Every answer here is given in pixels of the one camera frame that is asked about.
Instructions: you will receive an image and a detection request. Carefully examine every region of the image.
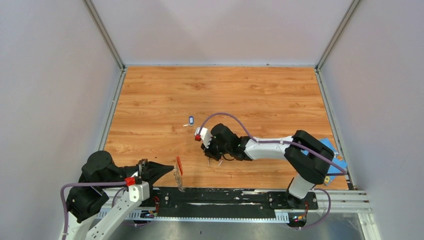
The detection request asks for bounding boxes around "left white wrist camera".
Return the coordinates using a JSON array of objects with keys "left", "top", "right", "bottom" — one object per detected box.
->
[{"left": 125, "top": 176, "right": 150, "bottom": 203}]

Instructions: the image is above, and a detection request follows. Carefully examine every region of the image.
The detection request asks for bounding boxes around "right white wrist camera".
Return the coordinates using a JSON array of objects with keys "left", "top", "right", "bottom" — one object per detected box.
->
[{"left": 194, "top": 127, "right": 213, "bottom": 148}]

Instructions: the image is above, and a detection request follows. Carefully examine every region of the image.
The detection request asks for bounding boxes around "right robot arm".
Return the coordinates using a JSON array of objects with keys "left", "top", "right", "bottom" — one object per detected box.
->
[{"left": 194, "top": 123, "right": 335, "bottom": 209}]

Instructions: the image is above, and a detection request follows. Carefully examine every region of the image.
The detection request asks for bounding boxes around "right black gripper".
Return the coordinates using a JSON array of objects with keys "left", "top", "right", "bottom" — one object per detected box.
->
[{"left": 201, "top": 135, "right": 232, "bottom": 162}]

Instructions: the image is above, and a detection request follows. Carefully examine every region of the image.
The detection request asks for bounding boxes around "blue tag key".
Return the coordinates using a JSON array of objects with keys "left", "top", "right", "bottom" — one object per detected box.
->
[{"left": 183, "top": 115, "right": 195, "bottom": 127}]

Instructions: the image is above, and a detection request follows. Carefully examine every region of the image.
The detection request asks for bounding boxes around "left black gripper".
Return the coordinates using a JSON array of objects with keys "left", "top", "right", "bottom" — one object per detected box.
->
[{"left": 101, "top": 157, "right": 175, "bottom": 188}]

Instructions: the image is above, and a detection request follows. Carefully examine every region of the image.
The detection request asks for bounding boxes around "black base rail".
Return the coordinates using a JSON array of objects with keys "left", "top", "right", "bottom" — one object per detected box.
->
[{"left": 130, "top": 187, "right": 319, "bottom": 223}]

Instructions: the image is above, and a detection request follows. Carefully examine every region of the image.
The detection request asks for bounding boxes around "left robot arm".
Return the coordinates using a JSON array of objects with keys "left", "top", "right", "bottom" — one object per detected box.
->
[{"left": 60, "top": 150, "right": 175, "bottom": 240}]

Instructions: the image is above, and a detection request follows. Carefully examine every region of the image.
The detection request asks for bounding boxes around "blue cloth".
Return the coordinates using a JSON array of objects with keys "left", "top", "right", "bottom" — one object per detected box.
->
[{"left": 319, "top": 138, "right": 348, "bottom": 186}]

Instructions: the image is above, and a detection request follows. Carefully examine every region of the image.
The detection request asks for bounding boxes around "red handled metal key holder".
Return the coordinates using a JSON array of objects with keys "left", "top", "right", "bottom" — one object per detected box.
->
[{"left": 174, "top": 156, "right": 185, "bottom": 193}]

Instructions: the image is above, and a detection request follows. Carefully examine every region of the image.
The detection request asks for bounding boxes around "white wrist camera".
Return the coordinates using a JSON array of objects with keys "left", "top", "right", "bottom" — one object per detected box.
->
[
  {"left": 125, "top": 176, "right": 150, "bottom": 203},
  {"left": 194, "top": 127, "right": 213, "bottom": 148}
]

